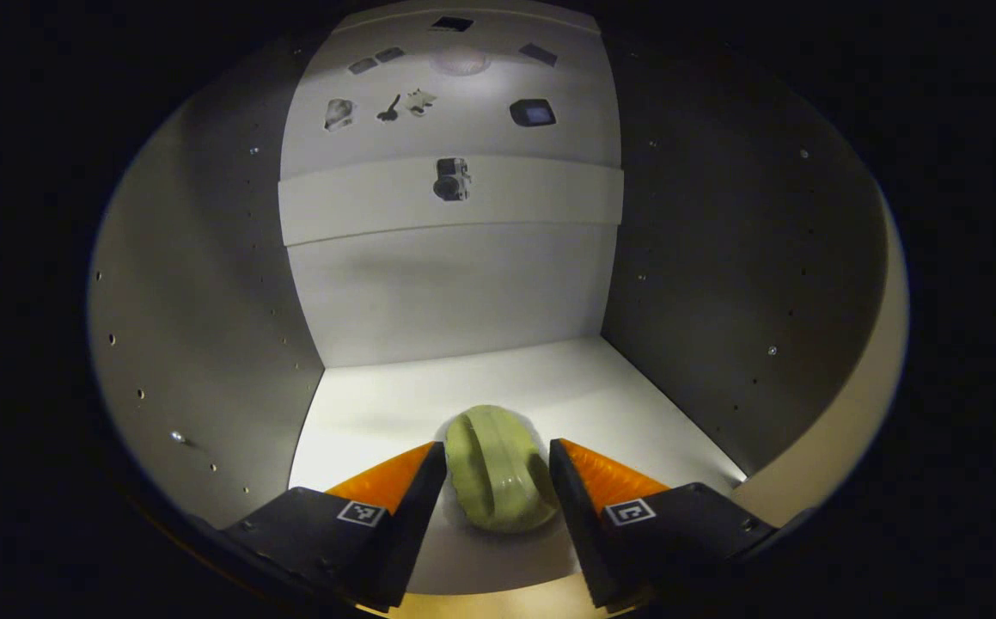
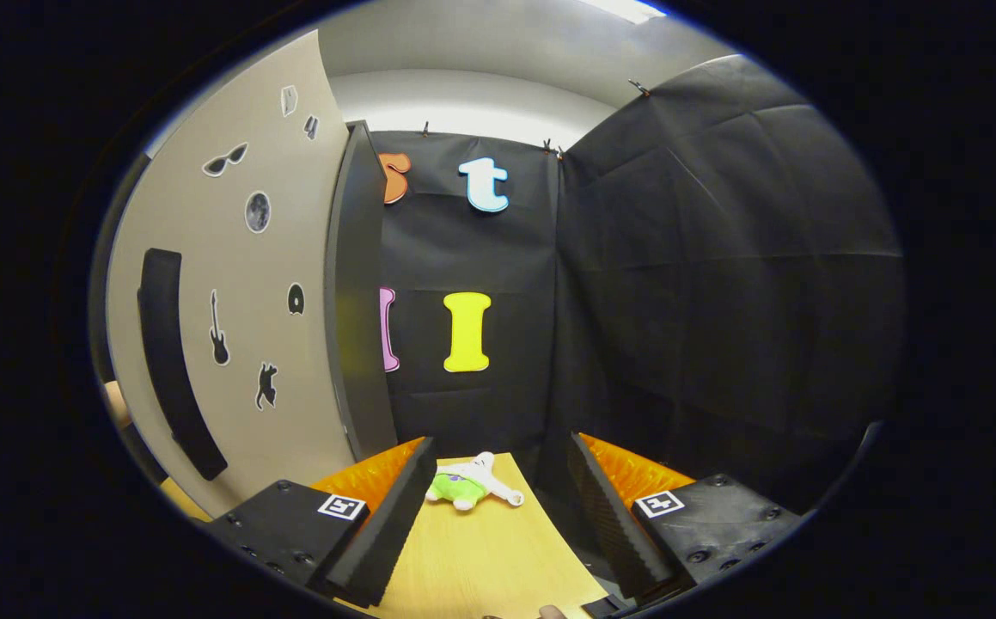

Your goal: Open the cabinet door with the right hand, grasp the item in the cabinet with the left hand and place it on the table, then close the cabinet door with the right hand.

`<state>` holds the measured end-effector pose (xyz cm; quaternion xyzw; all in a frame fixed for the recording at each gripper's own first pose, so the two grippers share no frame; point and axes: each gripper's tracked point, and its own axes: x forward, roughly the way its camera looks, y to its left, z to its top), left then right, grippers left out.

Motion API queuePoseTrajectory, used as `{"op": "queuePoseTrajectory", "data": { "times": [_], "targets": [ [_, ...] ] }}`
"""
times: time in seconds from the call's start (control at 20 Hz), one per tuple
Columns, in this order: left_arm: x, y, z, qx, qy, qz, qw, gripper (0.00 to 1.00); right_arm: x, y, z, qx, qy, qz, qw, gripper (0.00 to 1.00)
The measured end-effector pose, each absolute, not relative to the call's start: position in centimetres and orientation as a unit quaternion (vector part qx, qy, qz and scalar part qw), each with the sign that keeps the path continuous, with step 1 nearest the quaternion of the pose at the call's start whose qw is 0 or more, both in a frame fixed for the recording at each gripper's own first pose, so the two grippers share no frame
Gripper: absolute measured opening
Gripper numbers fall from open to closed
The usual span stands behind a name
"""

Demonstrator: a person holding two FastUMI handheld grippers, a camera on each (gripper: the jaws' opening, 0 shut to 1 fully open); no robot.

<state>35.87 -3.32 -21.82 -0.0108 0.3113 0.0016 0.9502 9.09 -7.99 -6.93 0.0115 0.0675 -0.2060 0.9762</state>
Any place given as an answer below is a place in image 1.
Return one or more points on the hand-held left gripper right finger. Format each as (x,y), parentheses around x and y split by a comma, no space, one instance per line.
(583,533)

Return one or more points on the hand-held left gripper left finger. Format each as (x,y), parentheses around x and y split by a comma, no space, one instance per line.
(412,533)

